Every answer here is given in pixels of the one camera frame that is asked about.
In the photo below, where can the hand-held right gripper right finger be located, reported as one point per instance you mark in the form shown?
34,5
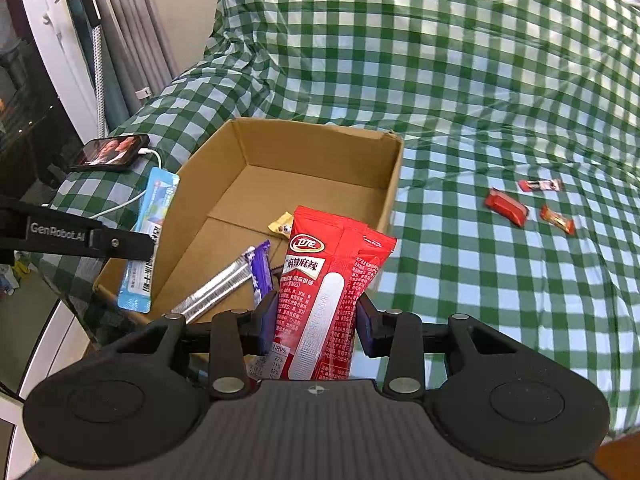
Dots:
365,327

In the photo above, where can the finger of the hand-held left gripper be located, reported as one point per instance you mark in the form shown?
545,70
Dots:
125,245

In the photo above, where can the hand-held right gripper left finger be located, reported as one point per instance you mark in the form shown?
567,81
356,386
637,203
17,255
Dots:
270,317

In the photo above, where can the purple snack packet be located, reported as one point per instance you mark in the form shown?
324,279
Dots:
259,270

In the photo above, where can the light blue snack packet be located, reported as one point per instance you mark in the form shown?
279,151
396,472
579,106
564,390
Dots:
157,195

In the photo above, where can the large red snack packet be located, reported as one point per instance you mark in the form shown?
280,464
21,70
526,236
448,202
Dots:
320,280

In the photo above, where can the silver foil snack packet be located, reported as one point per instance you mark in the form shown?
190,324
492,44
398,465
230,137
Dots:
215,287

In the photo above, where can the pale yellow candy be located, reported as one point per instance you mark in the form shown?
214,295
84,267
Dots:
280,226

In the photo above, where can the cardboard box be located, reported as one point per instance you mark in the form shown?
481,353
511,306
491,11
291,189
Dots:
310,185

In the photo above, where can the black smartphone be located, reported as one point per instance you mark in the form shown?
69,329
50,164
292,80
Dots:
107,152

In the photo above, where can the white curtain clip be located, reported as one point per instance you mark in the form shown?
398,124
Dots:
143,92

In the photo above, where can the red candy bar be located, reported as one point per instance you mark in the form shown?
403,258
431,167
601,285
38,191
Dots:
506,206

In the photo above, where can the orange red candy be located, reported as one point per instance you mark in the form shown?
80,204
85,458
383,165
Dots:
556,219

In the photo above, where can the grey curtain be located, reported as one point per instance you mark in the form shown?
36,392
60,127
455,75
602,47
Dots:
130,20

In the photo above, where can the small red white candy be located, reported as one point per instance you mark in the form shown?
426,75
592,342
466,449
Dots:
540,186

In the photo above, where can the green checked blanket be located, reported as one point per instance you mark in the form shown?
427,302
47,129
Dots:
450,60

